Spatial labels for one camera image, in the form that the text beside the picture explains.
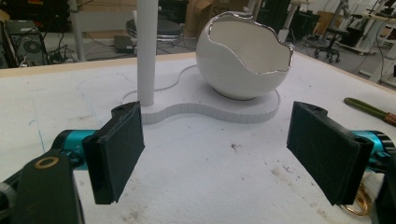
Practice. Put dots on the dark flat device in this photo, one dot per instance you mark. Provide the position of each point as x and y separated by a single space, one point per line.
124 43

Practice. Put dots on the black computer tower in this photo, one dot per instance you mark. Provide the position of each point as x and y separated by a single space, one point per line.
25 46

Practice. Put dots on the white egg-shaped bowl silver rim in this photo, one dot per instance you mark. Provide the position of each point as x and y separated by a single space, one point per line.
224 71

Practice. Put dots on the cardboard box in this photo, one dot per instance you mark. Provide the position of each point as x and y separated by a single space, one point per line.
199 12

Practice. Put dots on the white stand with pole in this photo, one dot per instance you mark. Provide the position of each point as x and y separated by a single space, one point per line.
146 46

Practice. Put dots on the black office chair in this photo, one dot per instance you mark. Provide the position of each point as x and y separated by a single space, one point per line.
337 32

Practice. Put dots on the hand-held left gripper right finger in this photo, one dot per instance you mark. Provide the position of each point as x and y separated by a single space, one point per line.
323 149

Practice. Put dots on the black round stool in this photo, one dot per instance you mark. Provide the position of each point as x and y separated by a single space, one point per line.
168 28

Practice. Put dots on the white desk frame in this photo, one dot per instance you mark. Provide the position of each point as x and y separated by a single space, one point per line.
79 37

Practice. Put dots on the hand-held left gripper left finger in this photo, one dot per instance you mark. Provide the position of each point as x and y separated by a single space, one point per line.
113 152

